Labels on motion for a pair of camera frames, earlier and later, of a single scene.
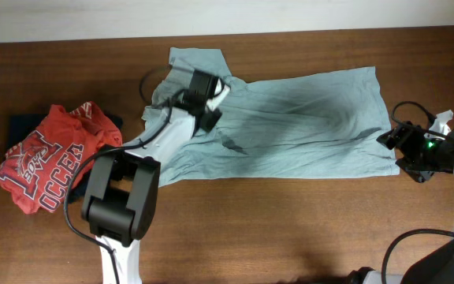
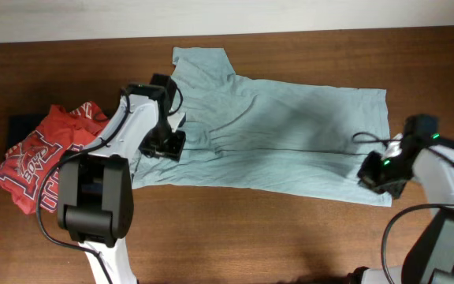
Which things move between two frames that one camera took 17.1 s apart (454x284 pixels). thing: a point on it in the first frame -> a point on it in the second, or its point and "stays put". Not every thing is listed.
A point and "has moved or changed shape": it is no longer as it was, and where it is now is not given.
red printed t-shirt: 36,173 stays put
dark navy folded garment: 21,125 stays put
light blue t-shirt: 330,124 has moved or changed shape
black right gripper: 403,140 -> 366,177
